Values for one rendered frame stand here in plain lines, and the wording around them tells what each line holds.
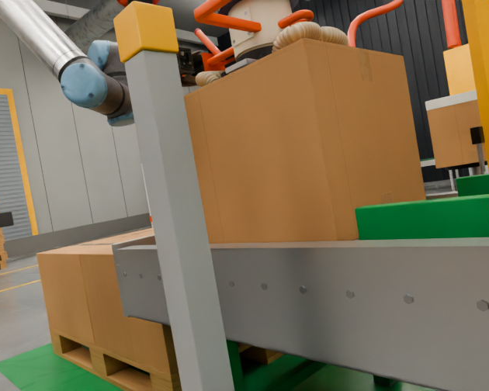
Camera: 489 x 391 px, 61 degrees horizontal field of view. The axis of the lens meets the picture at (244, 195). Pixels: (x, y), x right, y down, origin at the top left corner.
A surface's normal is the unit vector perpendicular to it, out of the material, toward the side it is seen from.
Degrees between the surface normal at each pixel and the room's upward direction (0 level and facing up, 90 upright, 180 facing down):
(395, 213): 90
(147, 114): 90
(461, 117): 90
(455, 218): 90
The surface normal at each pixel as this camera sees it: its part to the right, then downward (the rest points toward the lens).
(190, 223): 0.67, -0.10
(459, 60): -0.65, 0.13
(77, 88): -0.15, 0.05
